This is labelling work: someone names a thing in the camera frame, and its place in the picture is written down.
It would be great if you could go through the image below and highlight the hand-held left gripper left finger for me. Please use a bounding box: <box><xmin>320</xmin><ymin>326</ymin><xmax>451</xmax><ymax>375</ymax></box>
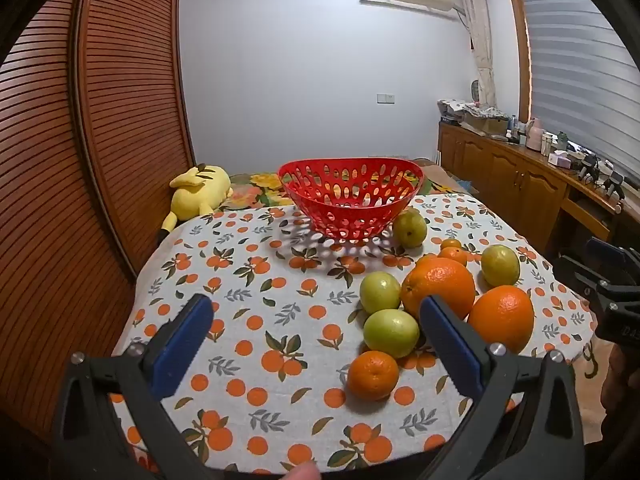
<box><xmin>52</xmin><ymin>294</ymin><xmax>216</xmax><ymax>480</ymax></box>

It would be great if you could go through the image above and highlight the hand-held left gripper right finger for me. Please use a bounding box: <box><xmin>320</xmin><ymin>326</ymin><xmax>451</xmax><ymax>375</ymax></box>
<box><xmin>419</xmin><ymin>294</ymin><xmax>586</xmax><ymax>480</ymax></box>

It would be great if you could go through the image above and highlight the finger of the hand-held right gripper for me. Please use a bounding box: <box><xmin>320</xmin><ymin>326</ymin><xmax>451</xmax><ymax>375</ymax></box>
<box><xmin>558</xmin><ymin>254</ymin><xmax>640</xmax><ymax>307</ymax></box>
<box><xmin>586</xmin><ymin>236</ymin><xmax>640</xmax><ymax>274</ymax></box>

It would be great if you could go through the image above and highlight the large orange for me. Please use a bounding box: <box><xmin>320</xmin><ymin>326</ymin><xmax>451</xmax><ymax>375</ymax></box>
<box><xmin>400</xmin><ymin>256</ymin><xmax>477</xmax><ymax>322</ymax></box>
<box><xmin>467</xmin><ymin>285</ymin><xmax>536</xmax><ymax>355</ymax></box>

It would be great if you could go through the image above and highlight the green apple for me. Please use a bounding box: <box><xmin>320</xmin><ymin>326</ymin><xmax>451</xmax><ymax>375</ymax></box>
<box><xmin>391</xmin><ymin>208</ymin><xmax>427</xmax><ymax>249</ymax></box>
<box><xmin>363</xmin><ymin>308</ymin><xmax>421</xmax><ymax>359</ymax></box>
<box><xmin>480</xmin><ymin>244</ymin><xmax>521</xmax><ymax>288</ymax></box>
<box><xmin>359</xmin><ymin>271</ymin><xmax>402</xmax><ymax>315</ymax></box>

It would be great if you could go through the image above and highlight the red perforated plastic basket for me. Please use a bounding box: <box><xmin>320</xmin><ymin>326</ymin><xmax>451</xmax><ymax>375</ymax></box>
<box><xmin>277</xmin><ymin>158</ymin><xmax>426</xmax><ymax>241</ymax></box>

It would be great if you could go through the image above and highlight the person's left hand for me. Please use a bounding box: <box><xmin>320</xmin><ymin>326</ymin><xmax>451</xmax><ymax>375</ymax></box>
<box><xmin>284</xmin><ymin>461</ymin><xmax>322</xmax><ymax>480</ymax></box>

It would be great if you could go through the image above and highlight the orange print tablecloth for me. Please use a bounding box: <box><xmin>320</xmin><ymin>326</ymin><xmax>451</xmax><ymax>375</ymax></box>
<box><xmin>111</xmin><ymin>192</ymin><xmax>598</xmax><ymax>476</ymax></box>

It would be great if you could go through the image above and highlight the wooden sideboard cabinet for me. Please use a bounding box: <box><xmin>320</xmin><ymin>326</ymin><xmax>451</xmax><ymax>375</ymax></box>
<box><xmin>437</xmin><ymin>122</ymin><xmax>631</xmax><ymax>261</ymax></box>

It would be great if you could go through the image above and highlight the pink thermos jug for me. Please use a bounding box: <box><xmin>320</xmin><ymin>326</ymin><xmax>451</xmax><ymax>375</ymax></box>
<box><xmin>525</xmin><ymin>117</ymin><xmax>545</xmax><ymax>152</ymax></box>

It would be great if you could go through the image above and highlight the yellow plush toy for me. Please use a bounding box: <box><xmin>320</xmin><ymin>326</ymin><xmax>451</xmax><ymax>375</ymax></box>
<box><xmin>159</xmin><ymin>162</ymin><xmax>234</xmax><ymax>247</ymax></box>

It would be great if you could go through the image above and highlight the cardboard box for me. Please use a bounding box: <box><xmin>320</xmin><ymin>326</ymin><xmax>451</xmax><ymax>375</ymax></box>
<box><xmin>462</xmin><ymin>116</ymin><xmax>508</xmax><ymax>136</ymax></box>

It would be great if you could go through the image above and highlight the striped window blind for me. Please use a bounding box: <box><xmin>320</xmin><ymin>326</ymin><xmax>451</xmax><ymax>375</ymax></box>
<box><xmin>515</xmin><ymin>0</ymin><xmax>640</xmax><ymax>181</ymax></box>

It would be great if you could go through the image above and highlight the floral cloth pile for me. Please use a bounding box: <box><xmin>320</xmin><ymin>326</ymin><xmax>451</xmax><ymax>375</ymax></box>
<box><xmin>437</xmin><ymin>98</ymin><xmax>508</xmax><ymax>121</ymax></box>

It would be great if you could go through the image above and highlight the wooden louvered wardrobe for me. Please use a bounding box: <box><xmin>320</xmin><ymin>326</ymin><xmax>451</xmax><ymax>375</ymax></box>
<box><xmin>0</xmin><ymin>0</ymin><xmax>196</xmax><ymax>441</ymax></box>

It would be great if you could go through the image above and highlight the pale patterned curtain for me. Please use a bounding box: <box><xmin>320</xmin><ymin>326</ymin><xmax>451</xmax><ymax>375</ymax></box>
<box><xmin>456</xmin><ymin>0</ymin><xmax>498</xmax><ymax>111</ymax></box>

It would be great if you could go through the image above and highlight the wooden window frame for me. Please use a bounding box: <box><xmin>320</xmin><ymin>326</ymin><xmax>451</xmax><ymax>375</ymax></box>
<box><xmin>504</xmin><ymin>0</ymin><xmax>536</xmax><ymax>123</ymax></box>

